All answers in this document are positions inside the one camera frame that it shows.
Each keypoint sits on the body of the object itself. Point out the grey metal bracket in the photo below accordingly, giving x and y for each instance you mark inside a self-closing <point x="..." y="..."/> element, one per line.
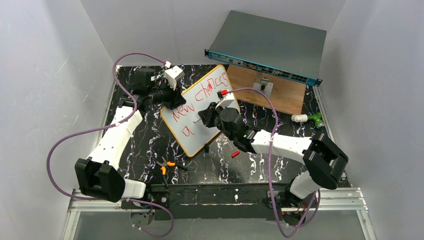
<point x="264" y="85"/>

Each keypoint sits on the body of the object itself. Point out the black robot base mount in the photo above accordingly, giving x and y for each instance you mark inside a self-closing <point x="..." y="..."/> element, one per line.
<point x="213" y="201"/>

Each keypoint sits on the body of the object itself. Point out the wooden board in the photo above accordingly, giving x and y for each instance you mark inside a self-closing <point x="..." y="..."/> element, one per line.
<point x="286" y="96"/>

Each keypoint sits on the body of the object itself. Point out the yellow-framed whiteboard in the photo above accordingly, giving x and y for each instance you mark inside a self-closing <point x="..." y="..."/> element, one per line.
<point x="193" y="136"/>

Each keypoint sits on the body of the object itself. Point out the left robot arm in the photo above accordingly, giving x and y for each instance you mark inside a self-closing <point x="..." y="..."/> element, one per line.
<point x="97" y="175"/>

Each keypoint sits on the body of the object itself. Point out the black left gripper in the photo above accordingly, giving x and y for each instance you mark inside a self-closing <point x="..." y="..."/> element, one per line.
<point x="177" y="98"/>

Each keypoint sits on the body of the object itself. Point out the green and white tool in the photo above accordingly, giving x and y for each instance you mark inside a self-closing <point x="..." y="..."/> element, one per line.
<point x="315" y="118"/>

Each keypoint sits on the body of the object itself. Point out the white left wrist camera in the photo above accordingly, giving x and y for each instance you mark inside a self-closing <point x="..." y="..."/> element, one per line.
<point x="173" y="75"/>

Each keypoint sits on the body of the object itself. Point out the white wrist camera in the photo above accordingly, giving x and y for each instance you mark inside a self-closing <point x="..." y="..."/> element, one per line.
<point x="226" y="101"/>
<point x="173" y="75"/>

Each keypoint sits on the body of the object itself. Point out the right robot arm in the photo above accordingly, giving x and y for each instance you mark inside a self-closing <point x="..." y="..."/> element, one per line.
<point x="325" y="162"/>

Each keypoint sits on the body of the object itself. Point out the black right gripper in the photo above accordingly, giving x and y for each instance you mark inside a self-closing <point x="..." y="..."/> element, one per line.
<point x="206" y="116"/>

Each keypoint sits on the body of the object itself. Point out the grey network switch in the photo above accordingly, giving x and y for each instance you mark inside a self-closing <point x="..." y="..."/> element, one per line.
<point x="269" y="46"/>

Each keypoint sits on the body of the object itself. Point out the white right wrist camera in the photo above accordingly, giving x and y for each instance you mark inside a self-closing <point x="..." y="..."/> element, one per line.
<point x="226" y="101"/>

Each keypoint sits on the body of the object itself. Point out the orange-handled pliers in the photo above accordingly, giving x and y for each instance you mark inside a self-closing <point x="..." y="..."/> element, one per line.
<point x="165" y="165"/>

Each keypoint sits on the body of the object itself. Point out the red marker cap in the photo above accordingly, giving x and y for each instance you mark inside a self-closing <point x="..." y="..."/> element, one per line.
<point x="233" y="155"/>

